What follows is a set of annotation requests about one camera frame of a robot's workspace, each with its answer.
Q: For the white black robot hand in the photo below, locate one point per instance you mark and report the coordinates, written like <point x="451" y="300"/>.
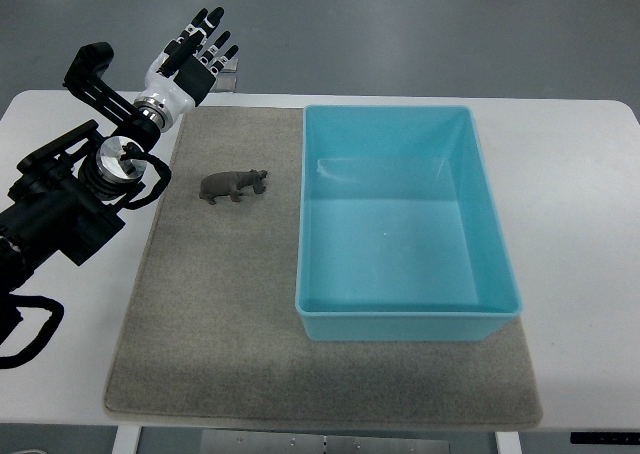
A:
<point x="186" y="70"/>

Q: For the brown toy hippo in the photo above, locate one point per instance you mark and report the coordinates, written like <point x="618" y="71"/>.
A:
<point x="231" y="183"/>

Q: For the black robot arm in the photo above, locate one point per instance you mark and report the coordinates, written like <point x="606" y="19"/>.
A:
<point x="71" y="190"/>

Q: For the blue plastic box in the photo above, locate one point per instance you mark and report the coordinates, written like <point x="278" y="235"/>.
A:
<point x="399" y="237"/>

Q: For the metal floor plate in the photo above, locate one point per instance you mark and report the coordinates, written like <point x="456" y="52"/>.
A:
<point x="226" y="80"/>

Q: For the grey felt mat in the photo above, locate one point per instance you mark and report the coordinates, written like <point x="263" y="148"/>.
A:
<point x="212" y="333"/>

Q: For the black table control panel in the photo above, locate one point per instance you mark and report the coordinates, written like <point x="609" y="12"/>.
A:
<point x="605" y="438"/>

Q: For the grey table base plate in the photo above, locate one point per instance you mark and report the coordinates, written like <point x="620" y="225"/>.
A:
<point x="226" y="441"/>

